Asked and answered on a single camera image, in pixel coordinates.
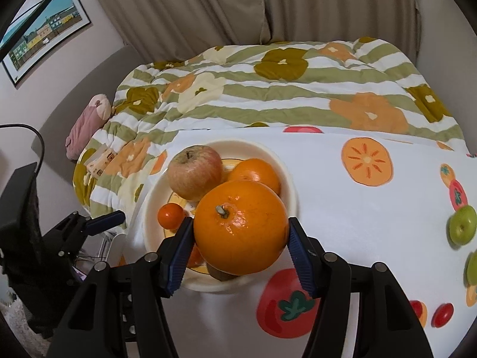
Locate white fruit-print tablecloth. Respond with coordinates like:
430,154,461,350
119,125,477,358

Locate brown kiwi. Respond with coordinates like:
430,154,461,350
207,263,239,281

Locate beige curtain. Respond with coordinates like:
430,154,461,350
82,0,422,58

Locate large orange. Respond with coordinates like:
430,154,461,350
193,180,290,277
227,158,282,196

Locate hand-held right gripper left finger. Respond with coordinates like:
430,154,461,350
47,216,195,358

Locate small tangerine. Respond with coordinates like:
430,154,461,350
157,202,186,231
186,244,205,269

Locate black pole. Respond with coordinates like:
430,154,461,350
0,0,77,58

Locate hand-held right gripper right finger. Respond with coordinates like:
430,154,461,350
289,216,435,358

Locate green apple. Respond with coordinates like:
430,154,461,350
448,205,477,247
465,251,477,287

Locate white fluffy rug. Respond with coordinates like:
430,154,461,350
0,293,53,358

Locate black cable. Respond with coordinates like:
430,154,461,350
0,123,45,174

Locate framed wall poster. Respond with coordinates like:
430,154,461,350
0,0,92,87

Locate pink plush pillow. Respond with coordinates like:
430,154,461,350
65,94,111,161

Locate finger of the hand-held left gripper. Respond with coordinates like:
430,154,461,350
56,210,126,258

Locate red-yellow apple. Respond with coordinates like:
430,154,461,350
167,145,223,202

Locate striped floral blanket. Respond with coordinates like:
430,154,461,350
72,36,471,232

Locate small tissue packet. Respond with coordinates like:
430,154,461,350
86,148,117,178

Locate red cherry tomato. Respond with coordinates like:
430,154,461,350
431,303,455,329
409,300,428,329

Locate cream plate with duck print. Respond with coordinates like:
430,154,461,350
142,139,299,293

